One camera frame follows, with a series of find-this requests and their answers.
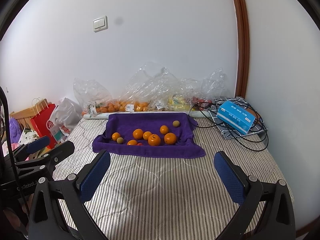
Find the striped quilted mattress cover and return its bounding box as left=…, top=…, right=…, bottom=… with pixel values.
left=53, top=118, right=287, bottom=239

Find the clear bag left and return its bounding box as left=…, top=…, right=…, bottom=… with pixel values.
left=73, top=78, right=113, bottom=114

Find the brown wooden door frame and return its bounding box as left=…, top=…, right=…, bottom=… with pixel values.
left=233, top=0, right=250, bottom=98

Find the large round orange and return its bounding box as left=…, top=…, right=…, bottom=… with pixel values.
left=164, top=133, right=177, bottom=145

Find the small orange hidden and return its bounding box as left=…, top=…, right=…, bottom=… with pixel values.
left=159, top=125, right=169, bottom=135

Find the clear bag of bananas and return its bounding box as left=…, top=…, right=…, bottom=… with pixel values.
left=166, top=78, right=201, bottom=112

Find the medium orange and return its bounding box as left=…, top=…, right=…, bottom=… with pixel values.
left=132, top=128, right=144, bottom=140

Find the red paper shopping bag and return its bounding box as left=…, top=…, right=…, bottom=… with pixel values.
left=31, top=98, right=56, bottom=150

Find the wooden chair back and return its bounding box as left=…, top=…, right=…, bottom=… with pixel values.
left=10, top=98, right=49, bottom=130

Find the large orange with stem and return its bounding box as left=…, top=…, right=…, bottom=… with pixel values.
left=148, top=134, right=161, bottom=146

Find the small orange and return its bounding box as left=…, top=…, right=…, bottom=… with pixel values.
left=112, top=132, right=121, bottom=141
left=127, top=139, right=138, bottom=146
left=143, top=131, right=152, bottom=140

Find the purple towel covered tray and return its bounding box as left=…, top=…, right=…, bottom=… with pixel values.
left=92, top=113, right=206, bottom=159

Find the small orange front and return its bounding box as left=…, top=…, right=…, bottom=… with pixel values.
left=127, top=139, right=138, bottom=146

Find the clear bag of red fruit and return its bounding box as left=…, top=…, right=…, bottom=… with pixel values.
left=191, top=68, right=226, bottom=109

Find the white plastic bag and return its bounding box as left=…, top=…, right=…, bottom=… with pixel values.
left=47, top=98, right=82, bottom=144

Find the checked dark cloth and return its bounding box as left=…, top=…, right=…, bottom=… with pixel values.
left=208, top=97, right=268, bottom=139

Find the small green fruit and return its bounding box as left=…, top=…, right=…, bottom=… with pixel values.
left=117, top=137, right=124, bottom=144
left=172, top=120, right=180, bottom=127

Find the clear bag of oranges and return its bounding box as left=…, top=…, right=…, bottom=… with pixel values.
left=119, top=62, right=180, bottom=111

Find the blue tissue box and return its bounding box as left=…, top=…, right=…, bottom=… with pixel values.
left=216, top=101, right=255, bottom=135

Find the black cable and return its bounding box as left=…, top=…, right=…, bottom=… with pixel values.
left=188, top=98, right=270, bottom=152

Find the left hand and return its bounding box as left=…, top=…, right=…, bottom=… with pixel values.
left=3, top=197, right=30, bottom=235

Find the white wall switch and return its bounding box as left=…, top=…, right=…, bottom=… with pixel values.
left=93, top=16, right=108, bottom=33

